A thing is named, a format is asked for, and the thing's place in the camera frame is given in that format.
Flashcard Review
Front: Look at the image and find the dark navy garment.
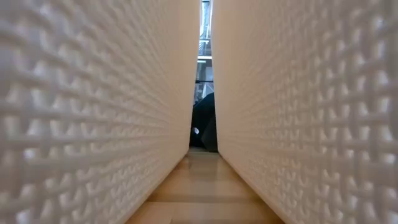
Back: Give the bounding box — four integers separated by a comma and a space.
188, 92, 219, 153

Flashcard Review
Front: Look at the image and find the white woven plastic basket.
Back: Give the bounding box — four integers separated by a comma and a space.
0, 0, 201, 224
211, 0, 398, 224

